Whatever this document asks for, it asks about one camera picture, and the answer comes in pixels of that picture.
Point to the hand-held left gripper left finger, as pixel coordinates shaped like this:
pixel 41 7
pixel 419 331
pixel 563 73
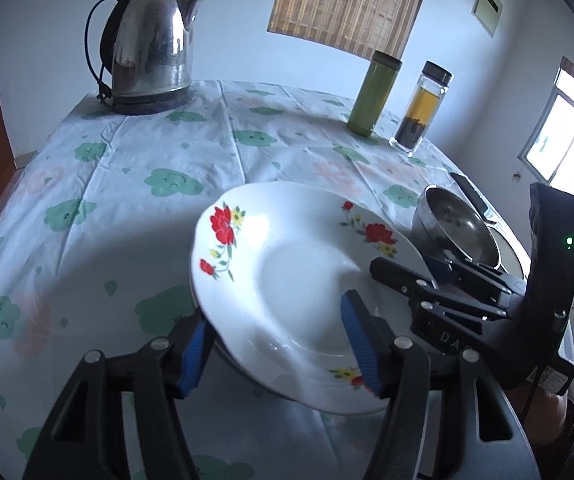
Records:
pixel 194 355

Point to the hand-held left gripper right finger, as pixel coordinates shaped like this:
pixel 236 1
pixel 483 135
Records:
pixel 359 340

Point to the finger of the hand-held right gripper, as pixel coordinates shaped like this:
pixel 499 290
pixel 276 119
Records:
pixel 472 275
pixel 402 277

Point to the white enamel bowl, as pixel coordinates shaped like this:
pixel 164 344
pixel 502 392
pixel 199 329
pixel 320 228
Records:
pixel 509 255

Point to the stainless steel bowl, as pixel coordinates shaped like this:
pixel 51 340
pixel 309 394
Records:
pixel 457 220

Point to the red flower white plate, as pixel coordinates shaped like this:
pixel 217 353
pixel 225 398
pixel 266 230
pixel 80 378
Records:
pixel 292 270

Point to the black smartphone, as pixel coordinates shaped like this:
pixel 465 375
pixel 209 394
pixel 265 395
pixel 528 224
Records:
pixel 469 192

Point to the green cloud print tablecloth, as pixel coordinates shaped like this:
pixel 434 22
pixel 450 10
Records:
pixel 117 240

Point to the bright window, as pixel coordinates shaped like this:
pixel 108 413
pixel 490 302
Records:
pixel 562 140

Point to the glass tea bottle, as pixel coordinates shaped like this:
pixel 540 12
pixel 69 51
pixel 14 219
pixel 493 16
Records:
pixel 419 110

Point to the green thermos bottle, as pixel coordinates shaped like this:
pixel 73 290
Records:
pixel 372 95

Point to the black kettle base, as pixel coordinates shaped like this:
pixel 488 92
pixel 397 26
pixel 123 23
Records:
pixel 152 102

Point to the large bamboo window blind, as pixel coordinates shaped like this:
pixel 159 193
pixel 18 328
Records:
pixel 347 0

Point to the stainless steel electric kettle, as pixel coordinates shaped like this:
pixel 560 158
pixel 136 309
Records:
pixel 152 45

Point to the pale wall panel box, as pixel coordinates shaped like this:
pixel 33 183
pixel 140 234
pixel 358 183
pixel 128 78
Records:
pixel 487 7

